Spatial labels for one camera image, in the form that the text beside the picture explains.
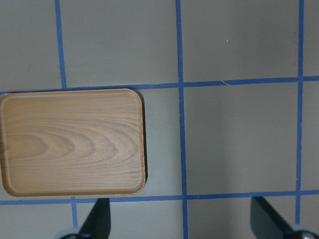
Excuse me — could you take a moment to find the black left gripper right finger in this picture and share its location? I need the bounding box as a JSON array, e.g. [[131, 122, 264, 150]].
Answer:
[[250, 197, 319, 239]]

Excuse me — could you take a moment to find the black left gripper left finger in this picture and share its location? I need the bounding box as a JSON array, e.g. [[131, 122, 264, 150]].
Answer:
[[58, 198, 111, 239]]

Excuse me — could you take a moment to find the wooden rectangular tray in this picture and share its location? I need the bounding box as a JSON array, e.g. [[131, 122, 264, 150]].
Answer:
[[0, 89, 147, 197]]

